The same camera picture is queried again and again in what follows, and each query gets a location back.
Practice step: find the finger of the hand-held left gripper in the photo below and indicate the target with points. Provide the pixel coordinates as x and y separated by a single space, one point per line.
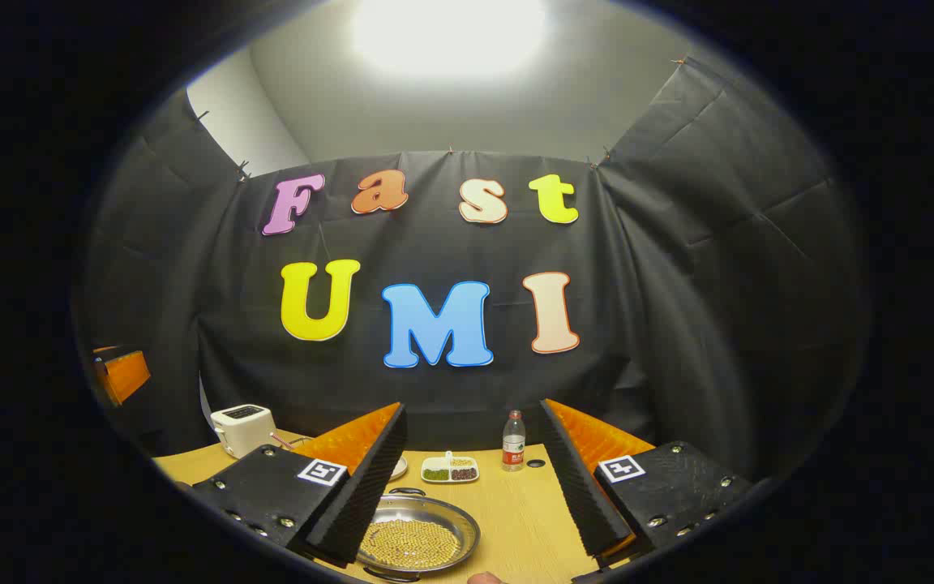
122 375

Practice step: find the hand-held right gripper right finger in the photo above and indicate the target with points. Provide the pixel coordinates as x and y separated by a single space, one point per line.
576 495

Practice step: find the clear water bottle red label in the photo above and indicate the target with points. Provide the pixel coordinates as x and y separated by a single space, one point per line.
513 446

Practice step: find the dark red beans heap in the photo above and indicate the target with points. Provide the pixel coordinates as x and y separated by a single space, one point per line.
464 474

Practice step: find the black backdrop cloth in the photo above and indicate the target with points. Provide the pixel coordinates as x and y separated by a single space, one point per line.
661 284

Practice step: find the pile of yellow soybeans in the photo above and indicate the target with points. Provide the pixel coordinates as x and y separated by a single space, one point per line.
410 543

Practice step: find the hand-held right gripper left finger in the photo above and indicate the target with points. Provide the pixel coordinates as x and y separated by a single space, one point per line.
362 495

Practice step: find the green mung beans heap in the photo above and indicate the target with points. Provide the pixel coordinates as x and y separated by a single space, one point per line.
435 474

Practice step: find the white toaster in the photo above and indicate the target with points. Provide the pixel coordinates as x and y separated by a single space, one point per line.
242 428

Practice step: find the white oval plate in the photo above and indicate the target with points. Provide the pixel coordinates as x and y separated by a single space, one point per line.
399 468

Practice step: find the white divided dish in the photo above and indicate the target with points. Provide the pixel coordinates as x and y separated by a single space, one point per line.
449 470

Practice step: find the ceiling light panel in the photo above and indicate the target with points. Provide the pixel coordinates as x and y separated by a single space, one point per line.
447 32

